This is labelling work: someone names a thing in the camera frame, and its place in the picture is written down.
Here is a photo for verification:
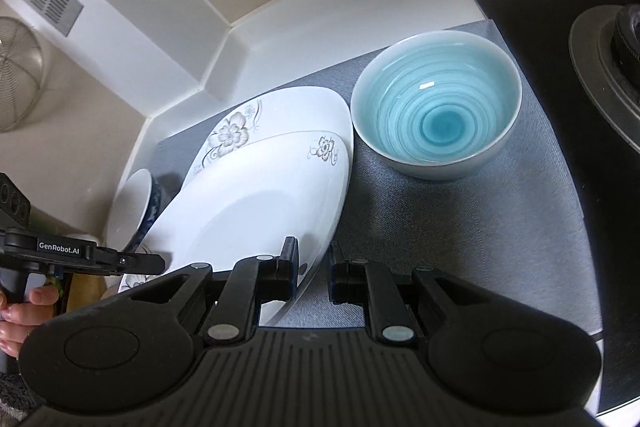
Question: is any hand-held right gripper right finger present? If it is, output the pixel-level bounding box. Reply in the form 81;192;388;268
328;241;452;344

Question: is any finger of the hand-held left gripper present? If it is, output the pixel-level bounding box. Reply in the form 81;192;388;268
95;246;166;277

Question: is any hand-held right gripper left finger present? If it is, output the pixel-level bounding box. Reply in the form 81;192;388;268
119;236;302;344

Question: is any white floral plate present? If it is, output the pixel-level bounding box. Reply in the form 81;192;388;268
117;131;357;327
186;87;352;188

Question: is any person's left hand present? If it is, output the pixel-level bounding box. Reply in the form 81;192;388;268
0;286;64;359

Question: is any small white bowl blue pattern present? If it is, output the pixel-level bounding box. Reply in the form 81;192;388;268
104;169;164;259

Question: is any wooden board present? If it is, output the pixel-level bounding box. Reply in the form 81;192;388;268
64;273;108;314

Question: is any grey drying mat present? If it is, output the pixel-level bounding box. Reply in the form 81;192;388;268
149;19;602;334

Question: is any metal mesh strainer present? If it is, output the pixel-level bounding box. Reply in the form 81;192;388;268
0;16;47;134

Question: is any light blue swirl bowl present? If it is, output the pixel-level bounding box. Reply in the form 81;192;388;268
350;32;522;180

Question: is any white vented housing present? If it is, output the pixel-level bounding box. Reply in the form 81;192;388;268
0;0;237;120

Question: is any black glass cooktop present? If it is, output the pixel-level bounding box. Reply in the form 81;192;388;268
472;0;640;427

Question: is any black burner head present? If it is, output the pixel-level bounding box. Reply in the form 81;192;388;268
611;3;640;94

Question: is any grey burner ring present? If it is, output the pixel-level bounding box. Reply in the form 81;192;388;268
569;4;640;144

